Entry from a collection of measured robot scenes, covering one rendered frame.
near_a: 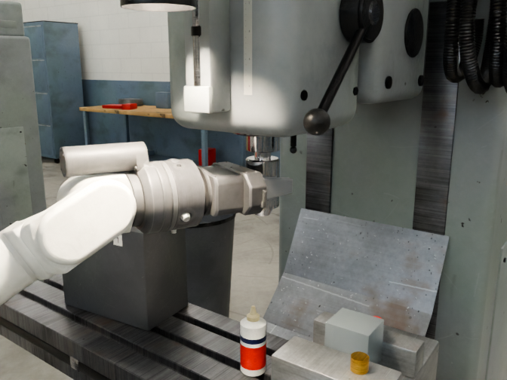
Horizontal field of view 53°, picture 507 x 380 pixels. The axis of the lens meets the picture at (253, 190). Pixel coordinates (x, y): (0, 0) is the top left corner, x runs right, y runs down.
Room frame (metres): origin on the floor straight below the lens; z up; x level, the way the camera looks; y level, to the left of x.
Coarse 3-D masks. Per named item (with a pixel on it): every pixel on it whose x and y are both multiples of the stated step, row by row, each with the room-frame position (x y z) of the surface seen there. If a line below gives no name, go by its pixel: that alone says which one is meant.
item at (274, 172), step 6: (252, 168) 0.67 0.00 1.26; (258, 168) 0.67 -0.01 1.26; (264, 168) 0.67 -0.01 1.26; (270, 168) 0.67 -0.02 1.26; (276, 168) 0.68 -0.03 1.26; (264, 174) 0.67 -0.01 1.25; (270, 174) 0.67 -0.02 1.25; (276, 174) 0.68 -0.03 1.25; (276, 198) 0.68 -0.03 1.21; (270, 204) 0.67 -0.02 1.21; (276, 204) 0.68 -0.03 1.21
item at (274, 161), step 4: (252, 156) 0.70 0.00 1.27; (272, 156) 0.70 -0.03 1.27; (248, 160) 0.68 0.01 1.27; (252, 160) 0.68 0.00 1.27; (256, 160) 0.67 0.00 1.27; (260, 160) 0.67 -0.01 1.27; (264, 160) 0.67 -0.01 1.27; (268, 160) 0.67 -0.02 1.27; (272, 160) 0.67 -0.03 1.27; (276, 160) 0.68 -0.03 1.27; (248, 164) 0.68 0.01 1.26; (252, 164) 0.67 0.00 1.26; (256, 164) 0.67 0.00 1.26; (260, 164) 0.67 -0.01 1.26; (264, 164) 0.67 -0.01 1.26; (268, 164) 0.67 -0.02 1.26; (272, 164) 0.67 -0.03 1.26; (276, 164) 0.68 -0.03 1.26
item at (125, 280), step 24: (120, 240) 0.85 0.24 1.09; (144, 240) 0.83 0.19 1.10; (168, 240) 0.88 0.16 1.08; (96, 264) 0.88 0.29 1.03; (120, 264) 0.85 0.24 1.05; (144, 264) 0.83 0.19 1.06; (168, 264) 0.88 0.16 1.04; (72, 288) 0.92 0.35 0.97; (96, 288) 0.89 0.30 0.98; (120, 288) 0.86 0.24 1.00; (144, 288) 0.83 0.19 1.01; (168, 288) 0.88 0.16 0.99; (96, 312) 0.89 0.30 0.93; (120, 312) 0.86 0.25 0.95; (144, 312) 0.83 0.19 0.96; (168, 312) 0.88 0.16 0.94
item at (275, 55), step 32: (256, 0) 0.59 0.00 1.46; (288, 0) 0.57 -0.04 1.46; (320, 0) 0.61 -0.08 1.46; (256, 32) 0.59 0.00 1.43; (288, 32) 0.57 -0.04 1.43; (320, 32) 0.61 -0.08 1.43; (256, 64) 0.59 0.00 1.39; (288, 64) 0.57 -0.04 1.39; (320, 64) 0.61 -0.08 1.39; (352, 64) 0.68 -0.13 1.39; (256, 96) 0.59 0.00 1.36; (288, 96) 0.57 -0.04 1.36; (320, 96) 0.61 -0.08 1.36; (352, 96) 0.68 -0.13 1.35; (192, 128) 0.67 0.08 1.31; (224, 128) 0.63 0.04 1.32; (256, 128) 0.59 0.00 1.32; (288, 128) 0.58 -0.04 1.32
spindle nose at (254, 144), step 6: (246, 138) 0.68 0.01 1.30; (252, 138) 0.67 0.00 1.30; (258, 138) 0.67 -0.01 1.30; (264, 138) 0.67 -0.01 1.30; (270, 138) 0.67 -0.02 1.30; (276, 138) 0.68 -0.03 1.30; (246, 144) 0.68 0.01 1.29; (252, 144) 0.67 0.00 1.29; (258, 144) 0.67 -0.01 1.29; (264, 144) 0.67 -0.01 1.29; (270, 144) 0.67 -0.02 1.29; (276, 144) 0.68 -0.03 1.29; (246, 150) 0.69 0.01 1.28; (252, 150) 0.67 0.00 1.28; (258, 150) 0.67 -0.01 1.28; (264, 150) 0.67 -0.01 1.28; (270, 150) 0.67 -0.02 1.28; (276, 150) 0.68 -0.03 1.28
